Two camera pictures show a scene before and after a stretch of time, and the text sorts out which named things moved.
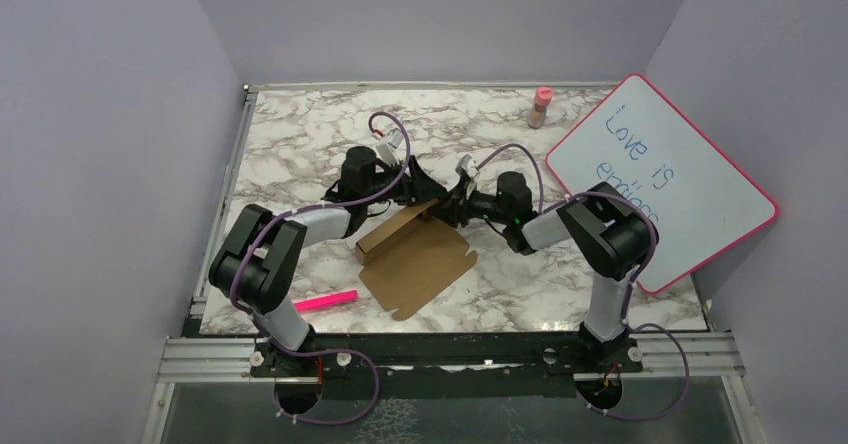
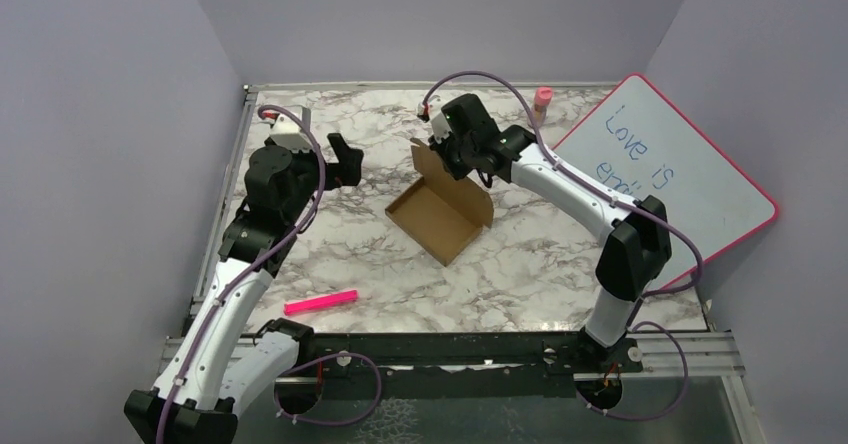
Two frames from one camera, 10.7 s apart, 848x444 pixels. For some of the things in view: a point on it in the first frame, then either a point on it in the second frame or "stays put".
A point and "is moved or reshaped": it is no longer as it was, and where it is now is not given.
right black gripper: [456, 208] to [457, 173]
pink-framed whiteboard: [699, 199] stays put
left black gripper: [418, 187] to [347, 171]
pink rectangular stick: [320, 301] stays put
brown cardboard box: [408, 262] is moved or reshaped
